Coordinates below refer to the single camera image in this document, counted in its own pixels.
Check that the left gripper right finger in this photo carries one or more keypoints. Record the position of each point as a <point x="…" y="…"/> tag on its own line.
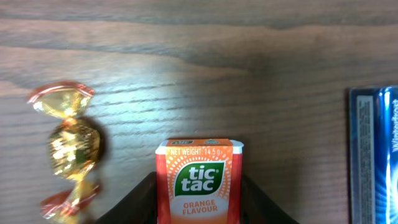
<point x="258" y="208"/>

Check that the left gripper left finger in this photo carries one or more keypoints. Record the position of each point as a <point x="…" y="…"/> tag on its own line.
<point x="140" y="205"/>

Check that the orange candy box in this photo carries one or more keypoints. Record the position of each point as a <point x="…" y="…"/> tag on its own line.
<point x="199" y="205"/>

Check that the gold candy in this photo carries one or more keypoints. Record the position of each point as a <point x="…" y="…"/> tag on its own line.
<point x="73" y="146"/>

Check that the blue candy pack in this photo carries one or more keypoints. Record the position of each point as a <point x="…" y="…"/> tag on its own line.
<point x="382" y="155"/>

